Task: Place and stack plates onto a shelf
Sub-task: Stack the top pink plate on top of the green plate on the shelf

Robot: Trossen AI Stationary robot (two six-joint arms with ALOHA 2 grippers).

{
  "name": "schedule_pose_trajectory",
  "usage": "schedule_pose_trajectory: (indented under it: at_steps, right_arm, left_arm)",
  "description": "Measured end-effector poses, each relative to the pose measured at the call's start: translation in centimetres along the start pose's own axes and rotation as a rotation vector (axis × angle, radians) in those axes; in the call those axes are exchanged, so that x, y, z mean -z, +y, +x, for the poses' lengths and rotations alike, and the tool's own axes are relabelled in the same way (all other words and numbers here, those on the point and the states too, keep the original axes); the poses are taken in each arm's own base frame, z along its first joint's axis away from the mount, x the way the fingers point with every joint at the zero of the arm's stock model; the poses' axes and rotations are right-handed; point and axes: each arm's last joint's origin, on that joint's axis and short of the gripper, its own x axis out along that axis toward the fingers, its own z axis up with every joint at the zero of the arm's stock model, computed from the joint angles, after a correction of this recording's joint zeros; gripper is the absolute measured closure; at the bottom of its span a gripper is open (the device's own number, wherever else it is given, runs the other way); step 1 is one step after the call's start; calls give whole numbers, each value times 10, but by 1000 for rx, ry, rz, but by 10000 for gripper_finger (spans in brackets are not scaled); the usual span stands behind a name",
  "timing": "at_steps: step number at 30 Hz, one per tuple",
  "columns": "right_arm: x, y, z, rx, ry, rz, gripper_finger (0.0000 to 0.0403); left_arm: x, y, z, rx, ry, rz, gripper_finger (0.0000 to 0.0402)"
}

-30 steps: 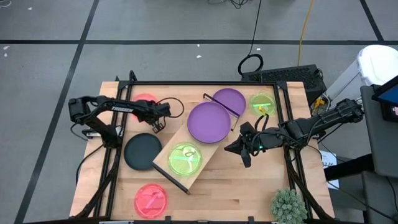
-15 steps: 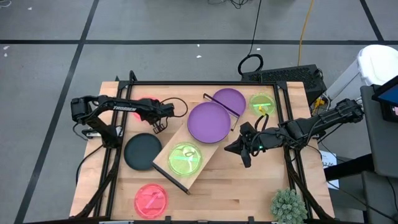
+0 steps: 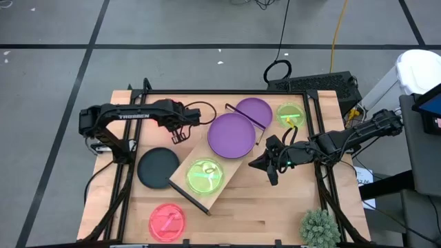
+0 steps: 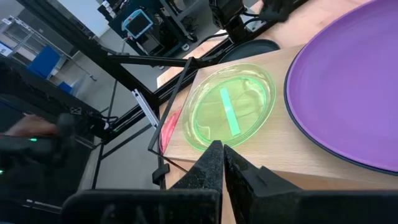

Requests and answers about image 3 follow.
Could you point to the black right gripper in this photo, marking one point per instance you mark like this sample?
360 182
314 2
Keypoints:
275 155

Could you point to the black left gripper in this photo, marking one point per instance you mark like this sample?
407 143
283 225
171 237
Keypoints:
182 117

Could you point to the dark teal plate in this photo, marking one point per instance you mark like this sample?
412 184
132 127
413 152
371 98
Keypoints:
156 168

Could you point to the large purple plate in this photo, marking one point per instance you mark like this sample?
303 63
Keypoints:
231 136

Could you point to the green translucent plate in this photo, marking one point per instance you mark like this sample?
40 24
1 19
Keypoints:
286 110
198 186

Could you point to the small purple plate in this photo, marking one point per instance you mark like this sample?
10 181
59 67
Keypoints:
256 108

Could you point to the pink translucent plate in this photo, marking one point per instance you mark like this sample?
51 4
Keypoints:
162 227

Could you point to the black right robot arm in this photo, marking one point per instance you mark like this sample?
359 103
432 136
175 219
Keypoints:
361 129

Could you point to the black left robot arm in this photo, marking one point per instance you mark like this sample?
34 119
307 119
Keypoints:
131 112

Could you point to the wooden shelf with black legs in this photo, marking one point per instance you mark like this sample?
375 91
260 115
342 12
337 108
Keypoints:
200 153

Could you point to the green artificial plant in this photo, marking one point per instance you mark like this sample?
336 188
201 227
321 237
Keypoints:
320 229

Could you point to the black computer box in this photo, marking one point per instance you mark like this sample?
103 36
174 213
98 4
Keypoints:
317 84

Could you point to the white paper sheet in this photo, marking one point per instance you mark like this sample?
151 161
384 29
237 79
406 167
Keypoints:
365 179

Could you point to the grey cart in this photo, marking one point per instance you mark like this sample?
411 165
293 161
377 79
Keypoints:
420 165

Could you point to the yellow pole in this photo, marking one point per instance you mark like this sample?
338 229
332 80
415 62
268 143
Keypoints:
339 20

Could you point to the black tablet screen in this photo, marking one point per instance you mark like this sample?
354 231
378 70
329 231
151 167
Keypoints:
432 110

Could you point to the white lidded bin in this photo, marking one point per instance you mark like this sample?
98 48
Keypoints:
418 69

